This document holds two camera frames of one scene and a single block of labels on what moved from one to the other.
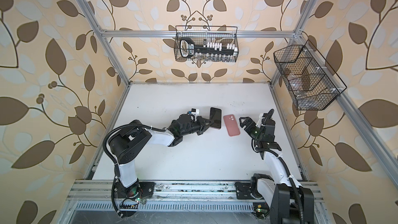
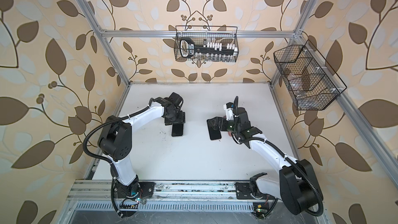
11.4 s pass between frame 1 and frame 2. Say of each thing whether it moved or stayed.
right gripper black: moved
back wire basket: stayed
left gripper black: moved
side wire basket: stayed
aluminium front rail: stayed
